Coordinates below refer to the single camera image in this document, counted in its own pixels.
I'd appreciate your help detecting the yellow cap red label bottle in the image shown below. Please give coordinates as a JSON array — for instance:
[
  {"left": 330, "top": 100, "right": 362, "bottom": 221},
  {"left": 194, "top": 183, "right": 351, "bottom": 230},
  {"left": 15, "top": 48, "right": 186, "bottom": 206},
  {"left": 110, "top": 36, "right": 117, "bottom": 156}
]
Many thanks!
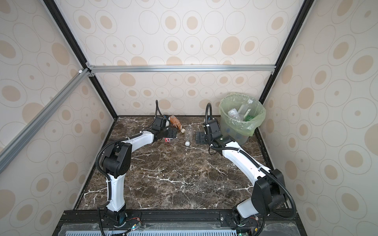
[{"left": 164, "top": 138, "right": 179, "bottom": 144}]

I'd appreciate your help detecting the blue label clear bottle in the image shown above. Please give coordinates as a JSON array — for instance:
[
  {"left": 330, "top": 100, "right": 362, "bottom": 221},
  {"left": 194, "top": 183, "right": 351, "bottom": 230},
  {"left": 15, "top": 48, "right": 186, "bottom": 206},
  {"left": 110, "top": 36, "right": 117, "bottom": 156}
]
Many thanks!
[{"left": 227, "top": 108, "right": 242, "bottom": 121}]

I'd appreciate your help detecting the green sprite bottle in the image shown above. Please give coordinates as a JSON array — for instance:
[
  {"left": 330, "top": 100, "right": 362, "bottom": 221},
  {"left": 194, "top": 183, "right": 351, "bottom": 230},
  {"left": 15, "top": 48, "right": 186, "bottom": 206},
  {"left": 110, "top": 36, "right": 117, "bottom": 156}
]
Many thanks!
[{"left": 245, "top": 115, "right": 254, "bottom": 122}]

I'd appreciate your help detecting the large clear square bottle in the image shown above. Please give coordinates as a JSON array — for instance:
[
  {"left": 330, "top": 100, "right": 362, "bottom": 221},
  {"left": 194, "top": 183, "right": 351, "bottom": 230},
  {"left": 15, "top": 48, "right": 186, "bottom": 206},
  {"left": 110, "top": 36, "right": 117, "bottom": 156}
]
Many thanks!
[{"left": 238, "top": 99, "right": 254, "bottom": 121}]

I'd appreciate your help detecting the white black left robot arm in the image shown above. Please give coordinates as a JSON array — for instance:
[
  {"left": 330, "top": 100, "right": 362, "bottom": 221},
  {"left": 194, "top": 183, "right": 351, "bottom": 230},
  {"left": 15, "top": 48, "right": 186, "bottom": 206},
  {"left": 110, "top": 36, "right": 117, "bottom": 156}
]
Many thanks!
[{"left": 95, "top": 116, "right": 177, "bottom": 225}]

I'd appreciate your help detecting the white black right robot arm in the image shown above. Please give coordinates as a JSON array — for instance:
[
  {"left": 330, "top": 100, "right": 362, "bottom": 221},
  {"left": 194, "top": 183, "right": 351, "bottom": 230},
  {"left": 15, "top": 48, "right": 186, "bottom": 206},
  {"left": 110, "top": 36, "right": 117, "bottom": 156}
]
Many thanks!
[{"left": 198, "top": 118, "right": 288, "bottom": 220}]

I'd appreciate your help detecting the mesh bin with green liner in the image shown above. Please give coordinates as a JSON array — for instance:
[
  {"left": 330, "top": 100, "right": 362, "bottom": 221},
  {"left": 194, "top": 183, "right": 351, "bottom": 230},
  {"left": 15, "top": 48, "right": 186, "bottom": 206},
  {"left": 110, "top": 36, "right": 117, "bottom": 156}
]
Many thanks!
[{"left": 219, "top": 93, "right": 266, "bottom": 145}]

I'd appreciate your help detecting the brown tea bottle at back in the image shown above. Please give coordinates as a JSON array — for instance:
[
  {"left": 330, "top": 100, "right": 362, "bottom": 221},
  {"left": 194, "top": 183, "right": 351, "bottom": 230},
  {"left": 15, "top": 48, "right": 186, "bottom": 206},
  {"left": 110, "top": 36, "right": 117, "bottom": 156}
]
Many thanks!
[{"left": 168, "top": 115, "right": 186, "bottom": 134}]

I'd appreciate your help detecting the clear crushed unlabeled bottle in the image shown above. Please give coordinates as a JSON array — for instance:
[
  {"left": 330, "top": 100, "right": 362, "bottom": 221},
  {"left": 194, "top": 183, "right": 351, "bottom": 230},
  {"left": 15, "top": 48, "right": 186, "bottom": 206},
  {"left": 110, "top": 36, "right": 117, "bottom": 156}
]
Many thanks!
[{"left": 185, "top": 126, "right": 193, "bottom": 143}]

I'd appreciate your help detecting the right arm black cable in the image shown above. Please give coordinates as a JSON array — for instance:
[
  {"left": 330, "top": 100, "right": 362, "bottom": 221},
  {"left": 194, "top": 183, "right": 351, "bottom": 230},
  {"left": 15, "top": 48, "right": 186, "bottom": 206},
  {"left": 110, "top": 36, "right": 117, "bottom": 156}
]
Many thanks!
[{"left": 205, "top": 102, "right": 297, "bottom": 220}]

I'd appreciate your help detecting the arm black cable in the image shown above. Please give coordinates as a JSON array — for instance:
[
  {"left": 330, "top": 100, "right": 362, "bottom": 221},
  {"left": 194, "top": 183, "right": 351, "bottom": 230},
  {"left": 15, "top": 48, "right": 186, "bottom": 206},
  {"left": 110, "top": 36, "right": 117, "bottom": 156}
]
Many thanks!
[
  {"left": 95, "top": 99, "right": 163, "bottom": 236},
  {"left": 205, "top": 102, "right": 297, "bottom": 220}
]

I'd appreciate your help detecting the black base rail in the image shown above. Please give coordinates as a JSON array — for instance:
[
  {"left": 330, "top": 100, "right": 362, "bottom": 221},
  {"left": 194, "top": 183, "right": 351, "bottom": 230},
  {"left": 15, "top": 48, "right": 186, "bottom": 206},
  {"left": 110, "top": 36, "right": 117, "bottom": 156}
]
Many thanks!
[{"left": 53, "top": 209, "right": 306, "bottom": 236}]

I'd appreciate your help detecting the horizontal aluminium back rail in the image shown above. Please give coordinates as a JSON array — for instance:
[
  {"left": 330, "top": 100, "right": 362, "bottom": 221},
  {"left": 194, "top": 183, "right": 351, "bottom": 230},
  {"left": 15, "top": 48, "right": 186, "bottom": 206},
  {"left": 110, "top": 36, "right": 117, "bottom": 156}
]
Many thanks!
[{"left": 89, "top": 65, "right": 276, "bottom": 73}]

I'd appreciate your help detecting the diagonal aluminium left rail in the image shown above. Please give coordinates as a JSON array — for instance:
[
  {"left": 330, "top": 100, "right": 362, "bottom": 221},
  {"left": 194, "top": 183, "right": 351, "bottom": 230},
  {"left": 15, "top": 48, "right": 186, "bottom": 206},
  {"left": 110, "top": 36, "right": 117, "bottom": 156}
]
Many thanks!
[{"left": 1, "top": 68, "right": 90, "bottom": 172}]

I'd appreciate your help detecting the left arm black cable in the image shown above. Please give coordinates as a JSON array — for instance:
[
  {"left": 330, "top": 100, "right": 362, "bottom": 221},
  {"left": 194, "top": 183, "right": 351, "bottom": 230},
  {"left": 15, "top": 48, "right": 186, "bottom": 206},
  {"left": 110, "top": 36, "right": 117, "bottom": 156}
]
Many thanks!
[{"left": 95, "top": 99, "right": 163, "bottom": 236}]

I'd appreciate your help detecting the black left corner post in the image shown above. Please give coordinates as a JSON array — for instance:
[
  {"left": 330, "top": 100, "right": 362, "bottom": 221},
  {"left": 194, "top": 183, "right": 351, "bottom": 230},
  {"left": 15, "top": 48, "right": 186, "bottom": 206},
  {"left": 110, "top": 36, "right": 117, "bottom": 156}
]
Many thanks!
[{"left": 42, "top": 0, "right": 118, "bottom": 120}]

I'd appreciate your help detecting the black corner post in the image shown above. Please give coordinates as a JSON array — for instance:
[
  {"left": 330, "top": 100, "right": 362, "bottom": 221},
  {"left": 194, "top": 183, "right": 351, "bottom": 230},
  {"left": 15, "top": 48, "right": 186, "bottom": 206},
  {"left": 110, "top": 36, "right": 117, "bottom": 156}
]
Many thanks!
[
  {"left": 259, "top": 0, "right": 315, "bottom": 104},
  {"left": 42, "top": 0, "right": 118, "bottom": 120}
]

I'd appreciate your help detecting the black right corner post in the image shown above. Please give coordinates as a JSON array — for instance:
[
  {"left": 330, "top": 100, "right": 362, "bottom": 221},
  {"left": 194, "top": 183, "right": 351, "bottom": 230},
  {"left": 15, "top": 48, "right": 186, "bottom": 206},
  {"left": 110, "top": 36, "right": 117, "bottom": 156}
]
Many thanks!
[{"left": 259, "top": 0, "right": 315, "bottom": 104}]

